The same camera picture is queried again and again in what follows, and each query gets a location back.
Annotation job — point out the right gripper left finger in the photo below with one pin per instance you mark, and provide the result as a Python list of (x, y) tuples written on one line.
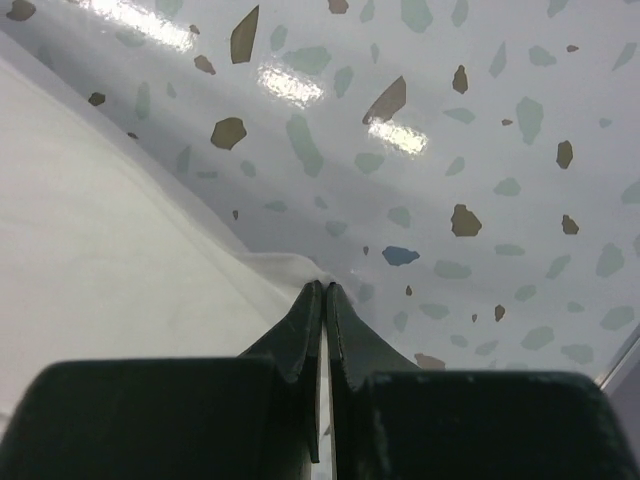
[(253, 416)]

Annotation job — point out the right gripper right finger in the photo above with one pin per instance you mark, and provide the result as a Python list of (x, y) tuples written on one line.
[(394, 420)]

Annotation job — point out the white t shirt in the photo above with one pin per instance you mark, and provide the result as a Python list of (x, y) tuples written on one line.
[(105, 254)]

